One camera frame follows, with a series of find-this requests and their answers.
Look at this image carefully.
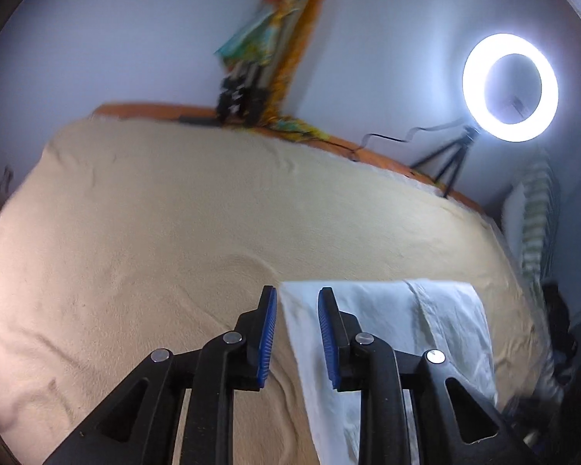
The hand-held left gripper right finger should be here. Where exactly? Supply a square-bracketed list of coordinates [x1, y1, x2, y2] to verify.
[318, 287, 533, 465]

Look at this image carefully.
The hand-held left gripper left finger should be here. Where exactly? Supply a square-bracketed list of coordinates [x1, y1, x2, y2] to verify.
[43, 285, 278, 465]

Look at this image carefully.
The white garment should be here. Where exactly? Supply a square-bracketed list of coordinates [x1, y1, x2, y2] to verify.
[278, 278, 500, 465]

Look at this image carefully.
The beige blanket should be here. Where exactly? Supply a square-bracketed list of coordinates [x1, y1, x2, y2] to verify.
[0, 116, 551, 465]

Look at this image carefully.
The small black tripod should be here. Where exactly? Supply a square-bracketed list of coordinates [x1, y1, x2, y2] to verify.
[409, 126, 483, 200]

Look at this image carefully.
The dark cloth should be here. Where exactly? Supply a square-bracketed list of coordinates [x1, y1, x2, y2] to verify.
[541, 283, 578, 370]

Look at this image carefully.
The green striped pillow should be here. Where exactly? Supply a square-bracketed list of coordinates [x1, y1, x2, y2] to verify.
[500, 154, 563, 292]

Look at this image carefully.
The folded silver tripod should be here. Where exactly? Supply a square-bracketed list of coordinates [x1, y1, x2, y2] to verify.
[216, 0, 321, 127]

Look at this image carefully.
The orange bed sheet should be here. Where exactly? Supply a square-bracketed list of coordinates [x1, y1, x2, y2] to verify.
[91, 101, 486, 215]

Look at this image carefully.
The colourful orange scarf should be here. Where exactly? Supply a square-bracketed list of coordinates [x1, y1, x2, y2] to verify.
[215, 0, 338, 144]

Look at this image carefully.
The black ring light cable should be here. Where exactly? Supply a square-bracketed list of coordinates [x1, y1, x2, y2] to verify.
[347, 125, 466, 164]

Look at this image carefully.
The white ring light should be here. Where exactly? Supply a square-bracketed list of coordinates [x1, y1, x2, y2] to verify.
[462, 33, 560, 144]

